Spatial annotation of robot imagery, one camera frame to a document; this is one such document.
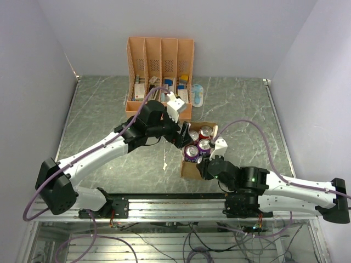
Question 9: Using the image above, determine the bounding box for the purple fanta can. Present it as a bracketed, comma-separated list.
[197, 139, 211, 155]
[197, 156, 205, 165]
[184, 145, 199, 163]

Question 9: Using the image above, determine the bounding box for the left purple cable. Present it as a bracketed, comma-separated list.
[22, 86, 169, 221]

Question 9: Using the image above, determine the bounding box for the blue packaged razor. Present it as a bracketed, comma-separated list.
[191, 84, 204, 107]

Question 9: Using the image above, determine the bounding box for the patterned canvas tote bag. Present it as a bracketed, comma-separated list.
[180, 122, 218, 180]

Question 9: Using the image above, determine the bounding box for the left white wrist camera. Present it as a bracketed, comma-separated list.
[164, 92, 186, 123]

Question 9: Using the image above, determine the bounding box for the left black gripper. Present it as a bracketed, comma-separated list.
[147, 107, 193, 148]

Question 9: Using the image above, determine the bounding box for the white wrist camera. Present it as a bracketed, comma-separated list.
[210, 137, 228, 157]
[164, 92, 186, 123]

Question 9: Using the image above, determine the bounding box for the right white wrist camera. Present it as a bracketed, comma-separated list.
[210, 137, 228, 157]

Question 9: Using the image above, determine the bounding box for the red cola can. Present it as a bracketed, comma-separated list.
[189, 130, 200, 142]
[199, 125, 213, 140]

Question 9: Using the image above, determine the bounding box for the small white card box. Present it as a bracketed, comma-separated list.
[178, 89, 189, 104]

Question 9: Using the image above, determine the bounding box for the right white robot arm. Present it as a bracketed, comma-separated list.
[184, 131, 350, 224]

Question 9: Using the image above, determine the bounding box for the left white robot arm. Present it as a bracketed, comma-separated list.
[35, 98, 191, 218]

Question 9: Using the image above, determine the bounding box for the white stationery box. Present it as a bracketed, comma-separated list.
[133, 83, 145, 101]

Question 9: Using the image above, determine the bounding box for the peach plastic file organizer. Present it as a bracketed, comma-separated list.
[126, 37, 195, 121]

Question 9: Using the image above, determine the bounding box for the aluminium mounting rail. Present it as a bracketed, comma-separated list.
[26, 193, 319, 222]

